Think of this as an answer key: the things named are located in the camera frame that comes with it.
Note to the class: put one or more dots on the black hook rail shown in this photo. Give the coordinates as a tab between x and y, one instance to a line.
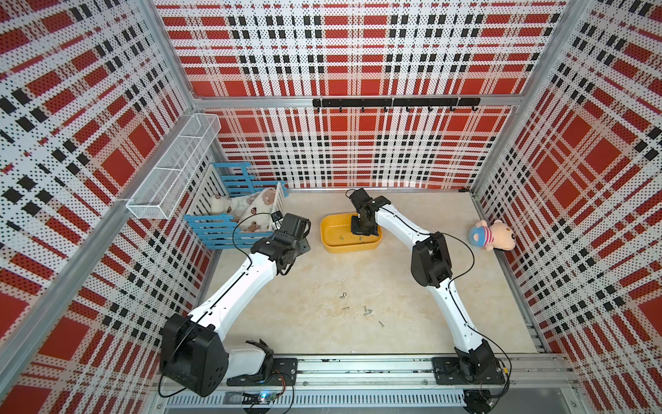
387	103

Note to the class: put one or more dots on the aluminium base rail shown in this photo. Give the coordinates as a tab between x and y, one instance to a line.
539	383

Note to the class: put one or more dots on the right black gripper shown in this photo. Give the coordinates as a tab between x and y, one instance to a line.
355	228

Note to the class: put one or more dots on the white plush toy in crate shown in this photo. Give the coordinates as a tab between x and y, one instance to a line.
251	212

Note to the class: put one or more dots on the white wire mesh basket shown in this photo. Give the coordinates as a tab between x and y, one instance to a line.
159	195

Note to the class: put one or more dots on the green circuit board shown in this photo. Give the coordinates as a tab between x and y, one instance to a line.
260	398

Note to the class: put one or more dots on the blue white slatted crate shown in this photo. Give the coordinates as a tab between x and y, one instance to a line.
217	232

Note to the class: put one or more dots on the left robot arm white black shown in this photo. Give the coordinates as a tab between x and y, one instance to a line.
192	352

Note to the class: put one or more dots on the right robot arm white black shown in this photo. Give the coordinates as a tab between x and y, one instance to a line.
431	268

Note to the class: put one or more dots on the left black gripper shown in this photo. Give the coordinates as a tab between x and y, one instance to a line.
304	246

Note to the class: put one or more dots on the pink plush pig toy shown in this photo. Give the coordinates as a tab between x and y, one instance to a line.
489	237

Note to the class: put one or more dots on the yellow plastic storage box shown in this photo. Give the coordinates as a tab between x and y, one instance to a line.
337	225

